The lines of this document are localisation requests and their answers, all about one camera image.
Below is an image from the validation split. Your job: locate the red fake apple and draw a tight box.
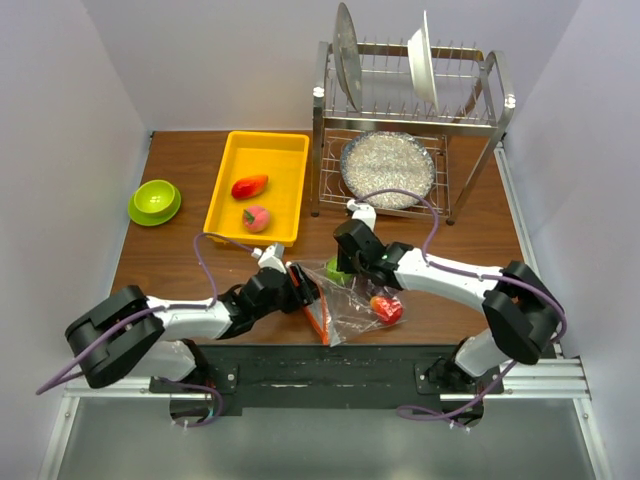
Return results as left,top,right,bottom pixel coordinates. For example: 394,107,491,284
370,296,404,326

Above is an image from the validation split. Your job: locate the grey metal plate upright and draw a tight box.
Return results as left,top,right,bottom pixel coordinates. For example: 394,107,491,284
332,2,362,112

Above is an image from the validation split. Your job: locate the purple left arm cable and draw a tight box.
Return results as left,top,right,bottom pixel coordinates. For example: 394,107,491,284
35,232,259,396

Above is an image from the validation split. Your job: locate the pink fake meat pack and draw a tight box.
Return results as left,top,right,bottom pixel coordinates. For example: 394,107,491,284
242,205,271,233

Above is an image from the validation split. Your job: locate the aluminium frame rail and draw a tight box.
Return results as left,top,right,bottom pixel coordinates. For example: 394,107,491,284
41,345,613,479

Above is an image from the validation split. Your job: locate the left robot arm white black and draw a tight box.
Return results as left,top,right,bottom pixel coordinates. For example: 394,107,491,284
65,264,320,389

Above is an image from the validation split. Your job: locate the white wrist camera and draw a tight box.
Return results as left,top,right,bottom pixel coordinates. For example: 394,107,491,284
251,243,287,273
347,199,377,231

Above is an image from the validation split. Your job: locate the steel dish rack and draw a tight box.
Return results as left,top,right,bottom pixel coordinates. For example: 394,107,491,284
310,41,516,225

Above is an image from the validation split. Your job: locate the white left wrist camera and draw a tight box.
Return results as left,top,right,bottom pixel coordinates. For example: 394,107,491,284
251,243,287,273

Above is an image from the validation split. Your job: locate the green plastic bowl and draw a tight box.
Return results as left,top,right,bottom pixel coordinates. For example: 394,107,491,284
127,179,182,227

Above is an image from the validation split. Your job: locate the green fake fruit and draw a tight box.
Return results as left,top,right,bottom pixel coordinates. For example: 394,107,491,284
325,256,352,285

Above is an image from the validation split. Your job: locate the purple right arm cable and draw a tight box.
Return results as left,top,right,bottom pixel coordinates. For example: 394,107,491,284
357,188,567,421

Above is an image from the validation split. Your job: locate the white plate upright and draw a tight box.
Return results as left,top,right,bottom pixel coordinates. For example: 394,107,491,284
407,10,439,111

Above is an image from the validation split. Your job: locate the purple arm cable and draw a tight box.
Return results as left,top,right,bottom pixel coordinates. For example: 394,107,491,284
35,232,259,396
357,188,567,421

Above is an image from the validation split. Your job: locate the clear zip top bag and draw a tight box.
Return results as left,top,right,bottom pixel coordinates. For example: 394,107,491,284
297,259,406,347

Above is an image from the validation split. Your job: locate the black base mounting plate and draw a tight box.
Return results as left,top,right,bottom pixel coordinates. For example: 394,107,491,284
148,343,504,419

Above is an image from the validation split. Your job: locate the speckled blue rim plate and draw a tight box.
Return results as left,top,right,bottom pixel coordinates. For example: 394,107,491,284
340,132,436,210

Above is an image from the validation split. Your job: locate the orange red fake mango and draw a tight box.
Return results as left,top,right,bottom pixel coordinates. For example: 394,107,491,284
231,175,269,200

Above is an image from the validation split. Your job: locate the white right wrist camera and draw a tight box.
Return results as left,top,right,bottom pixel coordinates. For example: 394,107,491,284
347,199,377,231

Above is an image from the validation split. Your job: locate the yellow plastic tray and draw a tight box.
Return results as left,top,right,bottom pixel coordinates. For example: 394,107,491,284
203,131,309,247

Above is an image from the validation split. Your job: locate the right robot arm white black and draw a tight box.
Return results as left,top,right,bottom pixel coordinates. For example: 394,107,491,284
333,219,567,393

